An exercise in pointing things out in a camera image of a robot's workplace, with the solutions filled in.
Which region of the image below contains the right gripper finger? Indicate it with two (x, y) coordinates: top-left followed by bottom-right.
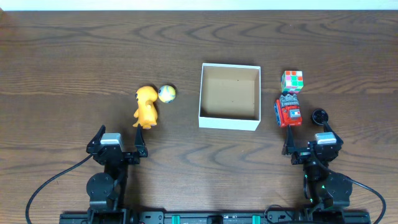
(323, 121), (344, 145)
(282, 125), (295, 155)

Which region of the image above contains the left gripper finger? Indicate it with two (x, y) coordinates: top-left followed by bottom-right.
(86, 125), (106, 154)
(134, 125), (148, 157)

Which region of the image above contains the small black round cap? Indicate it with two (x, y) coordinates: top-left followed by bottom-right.
(311, 108), (329, 126)

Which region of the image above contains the orange dinosaur toy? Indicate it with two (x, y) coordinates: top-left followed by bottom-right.
(132, 86), (158, 129)

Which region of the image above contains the red toy robot car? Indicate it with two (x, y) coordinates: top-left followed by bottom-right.
(274, 94), (303, 128)

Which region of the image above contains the colourful puzzle cube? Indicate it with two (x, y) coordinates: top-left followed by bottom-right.
(280, 70), (303, 93)

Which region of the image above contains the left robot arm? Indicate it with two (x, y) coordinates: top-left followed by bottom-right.
(86, 126), (148, 224)

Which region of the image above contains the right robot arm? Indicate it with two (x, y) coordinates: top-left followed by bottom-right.
(282, 121), (353, 223)

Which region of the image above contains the yellow grey ball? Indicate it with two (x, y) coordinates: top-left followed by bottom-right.
(158, 85), (176, 103)

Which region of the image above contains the white cardboard box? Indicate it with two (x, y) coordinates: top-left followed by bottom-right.
(198, 63), (261, 131)

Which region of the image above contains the right black cable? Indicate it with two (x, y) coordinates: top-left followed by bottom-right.
(310, 149), (387, 224)

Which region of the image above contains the black cable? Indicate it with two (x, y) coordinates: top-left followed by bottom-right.
(310, 149), (387, 224)
(24, 153), (94, 224)

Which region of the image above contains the left black cable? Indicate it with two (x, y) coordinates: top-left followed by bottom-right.
(24, 153), (94, 224)

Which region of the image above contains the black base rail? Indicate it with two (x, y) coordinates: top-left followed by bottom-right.
(59, 209), (371, 224)

